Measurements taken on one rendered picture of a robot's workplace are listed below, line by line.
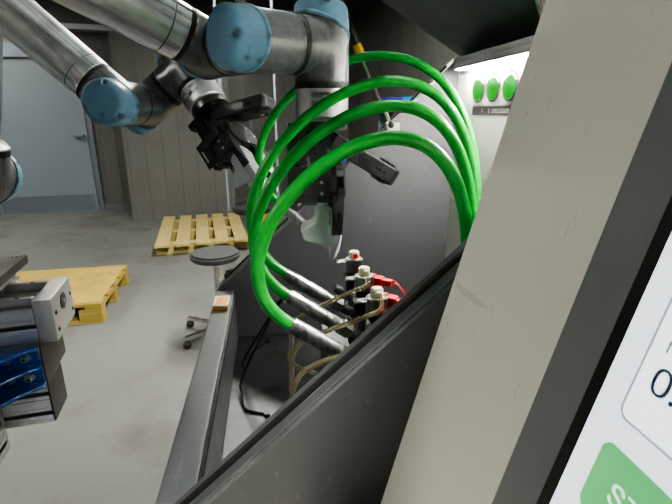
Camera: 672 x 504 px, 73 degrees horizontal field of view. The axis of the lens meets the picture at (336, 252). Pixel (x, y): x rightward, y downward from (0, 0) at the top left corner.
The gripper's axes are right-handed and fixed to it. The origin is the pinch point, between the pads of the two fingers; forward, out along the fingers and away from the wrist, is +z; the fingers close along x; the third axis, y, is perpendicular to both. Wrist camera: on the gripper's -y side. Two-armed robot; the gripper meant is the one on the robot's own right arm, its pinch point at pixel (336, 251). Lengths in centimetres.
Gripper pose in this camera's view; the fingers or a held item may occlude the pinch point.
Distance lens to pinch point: 71.6
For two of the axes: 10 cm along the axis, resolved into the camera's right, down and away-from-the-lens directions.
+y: -9.9, 0.4, -1.4
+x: 1.4, 2.9, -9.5
